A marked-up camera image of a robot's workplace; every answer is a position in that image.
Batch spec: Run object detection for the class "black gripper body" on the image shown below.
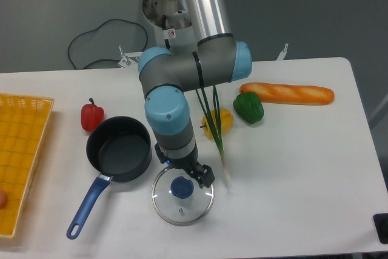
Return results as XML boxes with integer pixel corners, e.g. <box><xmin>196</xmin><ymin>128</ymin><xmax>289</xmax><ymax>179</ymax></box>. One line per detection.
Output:
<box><xmin>155</xmin><ymin>143</ymin><xmax>201</xmax><ymax>178</ymax></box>

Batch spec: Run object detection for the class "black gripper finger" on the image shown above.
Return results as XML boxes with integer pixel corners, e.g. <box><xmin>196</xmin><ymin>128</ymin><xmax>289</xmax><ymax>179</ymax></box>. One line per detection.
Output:
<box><xmin>192</xmin><ymin>164</ymin><xmax>215</xmax><ymax>188</ymax></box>

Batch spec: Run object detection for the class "green onion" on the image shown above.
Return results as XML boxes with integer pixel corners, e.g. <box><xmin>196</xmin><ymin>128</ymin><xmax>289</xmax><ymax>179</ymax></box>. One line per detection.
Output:
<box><xmin>195</xmin><ymin>86</ymin><xmax>232</xmax><ymax>192</ymax></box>

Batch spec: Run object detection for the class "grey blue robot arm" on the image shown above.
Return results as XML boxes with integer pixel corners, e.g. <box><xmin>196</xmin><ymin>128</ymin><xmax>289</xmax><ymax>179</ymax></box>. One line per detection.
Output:
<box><xmin>138</xmin><ymin>0</ymin><xmax>252</xmax><ymax>187</ymax></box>

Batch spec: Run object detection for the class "glass lid blue knob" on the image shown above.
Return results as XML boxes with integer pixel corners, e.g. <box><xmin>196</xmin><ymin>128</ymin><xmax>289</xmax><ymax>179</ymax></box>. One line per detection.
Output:
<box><xmin>151</xmin><ymin>167</ymin><xmax>215</xmax><ymax>226</ymax></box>

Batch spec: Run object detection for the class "yellow bell pepper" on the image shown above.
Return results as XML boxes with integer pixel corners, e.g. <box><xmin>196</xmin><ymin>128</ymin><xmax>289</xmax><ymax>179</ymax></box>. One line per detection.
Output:
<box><xmin>201</xmin><ymin>109</ymin><xmax>234</xmax><ymax>140</ymax></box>

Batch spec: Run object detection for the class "green bell pepper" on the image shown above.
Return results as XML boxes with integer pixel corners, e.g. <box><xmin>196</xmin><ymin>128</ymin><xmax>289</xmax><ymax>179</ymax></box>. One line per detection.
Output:
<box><xmin>233</xmin><ymin>92</ymin><xmax>264</xmax><ymax>124</ymax></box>

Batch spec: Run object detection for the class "orange baguette bread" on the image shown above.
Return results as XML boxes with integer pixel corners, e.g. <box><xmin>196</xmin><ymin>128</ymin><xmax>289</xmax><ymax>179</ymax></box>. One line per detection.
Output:
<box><xmin>239</xmin><ymin>82</ymin><xmax>335</xmax><ymax>106</ymax></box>

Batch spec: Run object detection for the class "red bell pepper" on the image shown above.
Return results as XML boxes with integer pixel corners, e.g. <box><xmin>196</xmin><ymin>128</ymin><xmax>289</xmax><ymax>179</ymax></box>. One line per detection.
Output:
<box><xmin>81</xmin><ymin>98</ymin><xmax>105</xmax><ymax>132</ymax></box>

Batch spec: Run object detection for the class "left metal table clamp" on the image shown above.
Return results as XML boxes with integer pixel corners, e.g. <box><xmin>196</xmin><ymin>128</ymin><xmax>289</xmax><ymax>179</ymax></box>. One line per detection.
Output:
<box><xmin>118</xmin><ymin>45</ymin><xmax>142</xmax><ymax>68</ymax></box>

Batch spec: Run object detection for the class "metal table clamp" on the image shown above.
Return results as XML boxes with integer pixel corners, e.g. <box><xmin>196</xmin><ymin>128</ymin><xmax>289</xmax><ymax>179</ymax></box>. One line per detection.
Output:
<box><xmin>118</xmin><ymin>45</ymin><xmax>142</xmax><ymax>68</ymax></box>
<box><xmin>276</xmin><ymin>43</ymin><xmax>289</xmax><ymax>61</ymax></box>

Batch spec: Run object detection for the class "right metal table clamp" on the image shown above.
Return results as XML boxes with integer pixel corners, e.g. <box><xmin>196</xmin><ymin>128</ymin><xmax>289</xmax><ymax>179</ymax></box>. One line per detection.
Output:
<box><xmin>276</xmin><ymin>43</ymin><xmax>289</xmax><ymax>61</ymax></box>

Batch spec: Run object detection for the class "yellow woven basket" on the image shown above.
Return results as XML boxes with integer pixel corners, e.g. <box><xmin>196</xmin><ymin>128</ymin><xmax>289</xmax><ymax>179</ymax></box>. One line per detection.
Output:
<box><xmin>1</xmin><ymin>93</ymin><xmax>55</xmax><ymax>238</ymax></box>

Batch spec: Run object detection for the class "black device at edge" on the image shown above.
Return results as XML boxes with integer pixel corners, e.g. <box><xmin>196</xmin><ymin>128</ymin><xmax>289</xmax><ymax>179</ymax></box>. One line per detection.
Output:
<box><xmin>373</xmin><ymin>213</ymin><xmax>388</xmax><ymax>244</ymax></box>

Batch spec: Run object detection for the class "black saucepan blue handle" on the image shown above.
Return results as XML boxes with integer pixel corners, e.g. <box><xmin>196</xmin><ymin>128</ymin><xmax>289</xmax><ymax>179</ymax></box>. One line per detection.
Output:
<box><xmin>66</xmin><ymin>116</ymin><xmax>152</xmax><ymax>240</ymax></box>

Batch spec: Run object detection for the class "black cable loop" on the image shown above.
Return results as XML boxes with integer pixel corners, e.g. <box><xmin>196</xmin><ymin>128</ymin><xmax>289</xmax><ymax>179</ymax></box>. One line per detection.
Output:
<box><xmin>67</xmin><ymin>18</ymin><xmax>149</xmax><ymax>70</ymax></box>

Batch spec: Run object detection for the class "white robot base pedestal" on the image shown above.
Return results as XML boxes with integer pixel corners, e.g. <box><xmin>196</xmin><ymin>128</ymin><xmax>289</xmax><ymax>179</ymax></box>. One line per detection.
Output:
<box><xmin>142</xmin><ymin>0</ymin><xmax>197</xmax><ymax>55</ymax></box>

